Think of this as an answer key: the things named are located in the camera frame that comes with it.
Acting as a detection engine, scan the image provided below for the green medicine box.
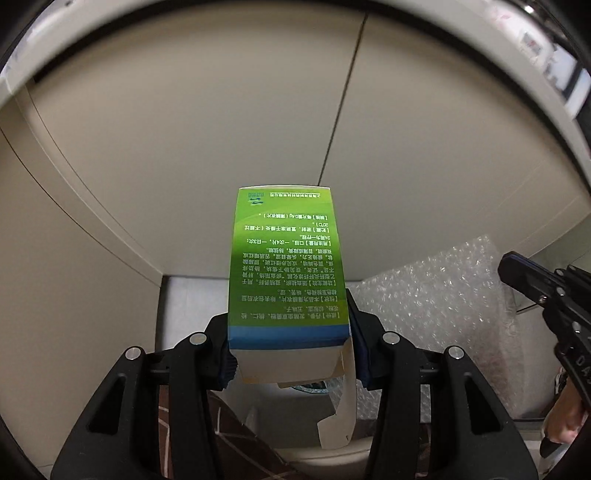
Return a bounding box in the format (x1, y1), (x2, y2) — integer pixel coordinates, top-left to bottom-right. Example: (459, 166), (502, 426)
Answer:
(226, 186), (358, 450)

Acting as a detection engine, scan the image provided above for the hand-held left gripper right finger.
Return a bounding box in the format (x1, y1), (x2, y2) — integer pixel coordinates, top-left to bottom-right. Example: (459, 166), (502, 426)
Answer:
(346, 291), (540, 480)

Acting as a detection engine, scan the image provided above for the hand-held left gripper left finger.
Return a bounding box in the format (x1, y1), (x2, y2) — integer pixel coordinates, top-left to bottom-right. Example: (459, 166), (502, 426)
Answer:
(50, 314), (238, 480)

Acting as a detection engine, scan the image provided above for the person's right hand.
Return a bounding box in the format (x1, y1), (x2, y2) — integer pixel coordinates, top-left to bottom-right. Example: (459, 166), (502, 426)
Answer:
(545, 373), (591, 443)

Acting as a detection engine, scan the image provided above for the clear bubble wrap sheet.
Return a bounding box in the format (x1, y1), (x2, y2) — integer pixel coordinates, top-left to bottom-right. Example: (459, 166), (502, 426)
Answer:
(330, 235), (522, 421)

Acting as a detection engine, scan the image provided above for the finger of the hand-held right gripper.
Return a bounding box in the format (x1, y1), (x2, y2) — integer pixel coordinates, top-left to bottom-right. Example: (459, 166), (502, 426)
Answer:
(498, 251), (561, 303)

